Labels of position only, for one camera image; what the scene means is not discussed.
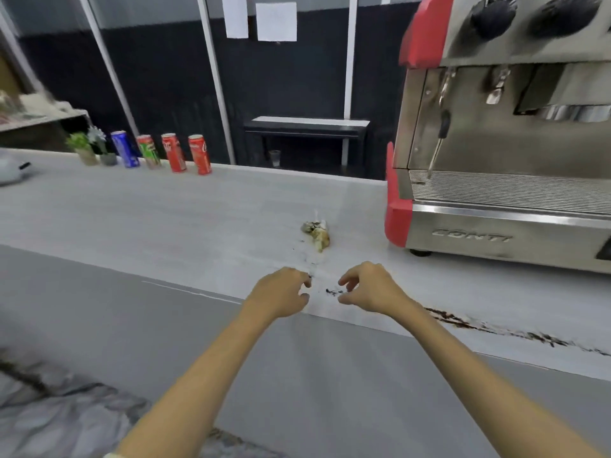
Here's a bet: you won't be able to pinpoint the cluttered side shelf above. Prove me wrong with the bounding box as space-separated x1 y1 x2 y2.
0 90 90 148

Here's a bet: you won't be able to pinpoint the person's left hand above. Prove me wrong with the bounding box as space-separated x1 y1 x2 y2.
243 267 313 321

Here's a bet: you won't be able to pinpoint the blue drink can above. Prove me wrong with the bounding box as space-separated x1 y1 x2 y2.
111 130 141 169

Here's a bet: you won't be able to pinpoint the spilled coffee grounds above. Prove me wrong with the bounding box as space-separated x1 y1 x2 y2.
326 287 611 357

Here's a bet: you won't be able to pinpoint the person's left forearm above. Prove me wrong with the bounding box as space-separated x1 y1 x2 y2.
115 307 282 458

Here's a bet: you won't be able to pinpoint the person's right hand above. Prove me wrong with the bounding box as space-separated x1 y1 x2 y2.
338 261 412 314

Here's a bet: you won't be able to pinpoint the black bench with white top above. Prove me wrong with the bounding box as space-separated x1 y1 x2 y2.
244 116 371 178

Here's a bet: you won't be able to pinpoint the white paper sheet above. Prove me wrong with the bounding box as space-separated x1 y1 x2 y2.
221 0 249 39
256 2 298 42

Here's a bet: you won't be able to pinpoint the crumpled dirty paper scrap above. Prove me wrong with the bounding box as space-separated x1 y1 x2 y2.
301 219 331 253

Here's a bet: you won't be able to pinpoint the red and steel espresso machine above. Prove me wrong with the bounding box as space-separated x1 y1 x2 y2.
385 0 611 274

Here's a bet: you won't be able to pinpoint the white kettle with black handle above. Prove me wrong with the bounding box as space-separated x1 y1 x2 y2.
0 151 31 186

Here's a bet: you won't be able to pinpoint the small pale potted plant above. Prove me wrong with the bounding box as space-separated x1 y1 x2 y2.
88 127 118 166

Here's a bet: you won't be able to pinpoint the small green potted plant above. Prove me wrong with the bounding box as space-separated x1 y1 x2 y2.
66 132 99 166

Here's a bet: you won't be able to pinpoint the green and red drink can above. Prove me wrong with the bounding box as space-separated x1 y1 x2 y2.
137 134 162 170

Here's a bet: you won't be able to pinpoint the person's right forearm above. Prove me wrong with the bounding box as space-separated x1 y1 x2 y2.
377 300 603 458

